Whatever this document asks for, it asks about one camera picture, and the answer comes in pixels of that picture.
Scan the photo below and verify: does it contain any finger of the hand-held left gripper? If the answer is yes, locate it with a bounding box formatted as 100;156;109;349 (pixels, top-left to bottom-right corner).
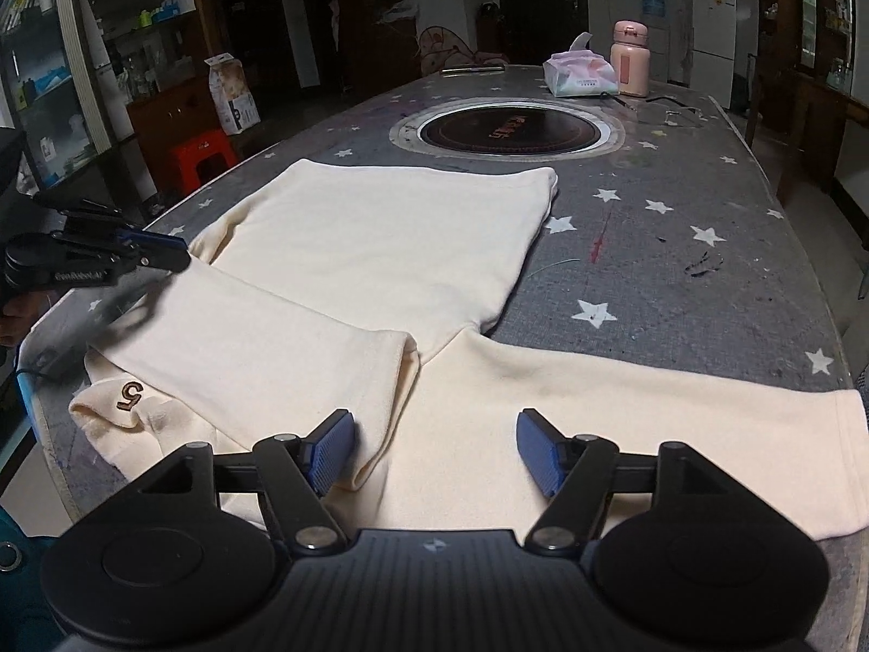
129;243;192;277
34;190;189;254

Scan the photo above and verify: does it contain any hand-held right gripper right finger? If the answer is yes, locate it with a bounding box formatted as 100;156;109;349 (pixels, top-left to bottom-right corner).
516;409;746;556

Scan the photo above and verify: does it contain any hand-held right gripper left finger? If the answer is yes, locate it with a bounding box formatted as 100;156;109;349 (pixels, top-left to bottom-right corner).
123;409;358;556

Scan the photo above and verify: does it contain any cream sweatshirt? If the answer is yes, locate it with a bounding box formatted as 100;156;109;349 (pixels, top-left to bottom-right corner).
68;158;868;544

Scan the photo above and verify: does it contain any person's left hand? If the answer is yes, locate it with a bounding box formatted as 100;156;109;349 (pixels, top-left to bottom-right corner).
0;299;34;349

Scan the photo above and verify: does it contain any red plastic stool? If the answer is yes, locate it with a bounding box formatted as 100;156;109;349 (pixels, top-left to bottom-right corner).
166;128;238;195

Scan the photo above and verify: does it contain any white printed carton bag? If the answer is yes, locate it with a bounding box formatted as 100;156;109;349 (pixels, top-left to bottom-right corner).
205;54;261;137

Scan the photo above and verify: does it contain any wooden display cabinet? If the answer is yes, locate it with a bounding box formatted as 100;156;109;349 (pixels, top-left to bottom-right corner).
0;0;211;218

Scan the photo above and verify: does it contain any grey star-printed table cover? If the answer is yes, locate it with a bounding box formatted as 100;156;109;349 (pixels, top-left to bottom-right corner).
17;64;869;652

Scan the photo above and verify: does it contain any round black induction cooktop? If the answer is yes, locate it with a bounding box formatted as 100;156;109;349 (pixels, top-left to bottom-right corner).
390;96;626;162

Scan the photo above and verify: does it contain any person's teal clothing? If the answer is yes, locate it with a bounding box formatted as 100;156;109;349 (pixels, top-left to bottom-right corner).
0;509;69;652

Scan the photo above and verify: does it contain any floral-backed chair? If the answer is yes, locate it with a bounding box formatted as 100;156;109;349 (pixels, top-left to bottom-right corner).
415;23;517;79

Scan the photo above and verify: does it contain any white tissue pack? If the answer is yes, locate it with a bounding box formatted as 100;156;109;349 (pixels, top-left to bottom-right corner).
541;33;620;97

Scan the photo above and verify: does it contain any pink thermos bottle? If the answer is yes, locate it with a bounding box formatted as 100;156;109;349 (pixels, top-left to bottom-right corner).
609;20;653;97

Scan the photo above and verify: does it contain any dark wooden side table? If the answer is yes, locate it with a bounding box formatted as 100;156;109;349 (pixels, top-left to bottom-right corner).
747;54;869;205

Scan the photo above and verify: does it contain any dark wooden door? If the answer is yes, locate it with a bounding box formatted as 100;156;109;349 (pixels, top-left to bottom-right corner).
494;0;588;65

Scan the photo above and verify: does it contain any white refrigerator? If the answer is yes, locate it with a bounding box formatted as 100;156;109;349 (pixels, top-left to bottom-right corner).
689;0;738;110

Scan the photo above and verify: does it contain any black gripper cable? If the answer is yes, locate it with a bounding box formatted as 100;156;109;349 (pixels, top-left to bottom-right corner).
14;349;65;381

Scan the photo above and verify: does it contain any wooden wall cabinet with mirror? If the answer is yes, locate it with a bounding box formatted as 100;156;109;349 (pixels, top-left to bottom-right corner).
757;0;860;92

